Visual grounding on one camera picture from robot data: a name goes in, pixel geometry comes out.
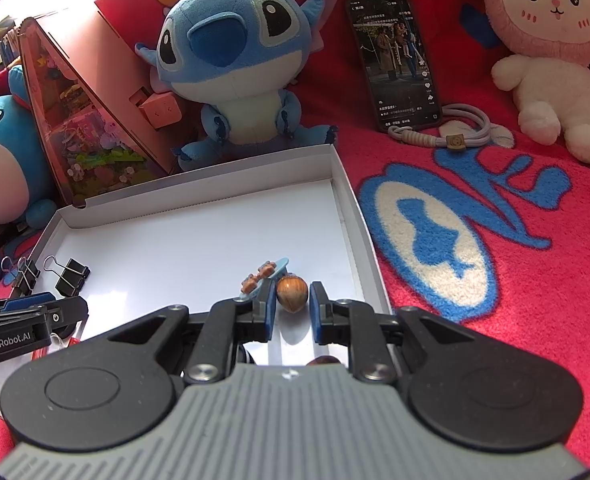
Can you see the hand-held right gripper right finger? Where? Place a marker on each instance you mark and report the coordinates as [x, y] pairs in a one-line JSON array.
[[318, 312]]

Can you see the black binder clip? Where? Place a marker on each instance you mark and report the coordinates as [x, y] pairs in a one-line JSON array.
[[72, 277], [25, 277]]

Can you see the pink triangular dollhouse box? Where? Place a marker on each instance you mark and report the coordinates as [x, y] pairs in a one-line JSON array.
[[90, 120]]

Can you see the black smartphone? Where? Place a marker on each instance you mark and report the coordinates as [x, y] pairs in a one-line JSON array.
[[395, 60]]

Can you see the white cardboard box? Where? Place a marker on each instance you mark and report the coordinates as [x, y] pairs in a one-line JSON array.
[[190, 240]]

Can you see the pink bunny plush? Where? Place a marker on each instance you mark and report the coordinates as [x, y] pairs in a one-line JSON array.
[[550, 35]]

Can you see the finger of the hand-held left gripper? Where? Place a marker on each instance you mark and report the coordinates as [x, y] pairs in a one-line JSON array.
[[25, 303], [70, 315]]

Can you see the blue alien plush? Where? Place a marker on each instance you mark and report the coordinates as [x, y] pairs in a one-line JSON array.
[[230, 50]]

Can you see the pink plug cube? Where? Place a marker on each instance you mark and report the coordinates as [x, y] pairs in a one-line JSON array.
[[160, 110]]

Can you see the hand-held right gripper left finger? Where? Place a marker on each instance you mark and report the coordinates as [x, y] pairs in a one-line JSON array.
[[265, 312]]

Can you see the round blue mouse plush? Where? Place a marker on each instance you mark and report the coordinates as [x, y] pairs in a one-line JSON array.
[[0, 170]]

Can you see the red printed blanket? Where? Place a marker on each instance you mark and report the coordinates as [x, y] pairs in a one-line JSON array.
[[500, 270]]

